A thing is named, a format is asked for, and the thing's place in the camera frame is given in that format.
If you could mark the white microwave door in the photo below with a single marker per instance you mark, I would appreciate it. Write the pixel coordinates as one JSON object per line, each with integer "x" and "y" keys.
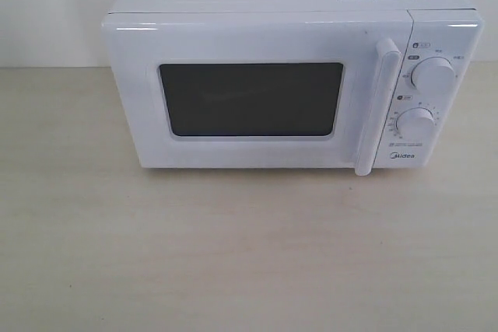
{"x": 257, "y": 89}

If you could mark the white microwave oven body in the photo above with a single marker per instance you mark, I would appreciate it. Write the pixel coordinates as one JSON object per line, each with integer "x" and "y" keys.
{"x": 448, "y": 29}

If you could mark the lower white timer knob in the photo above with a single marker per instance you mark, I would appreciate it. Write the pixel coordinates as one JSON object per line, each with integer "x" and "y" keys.
{"x": 416, "y": 124}

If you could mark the upper white control knob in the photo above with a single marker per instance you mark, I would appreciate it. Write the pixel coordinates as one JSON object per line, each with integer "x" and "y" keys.
{"x": 433, "y": 76}

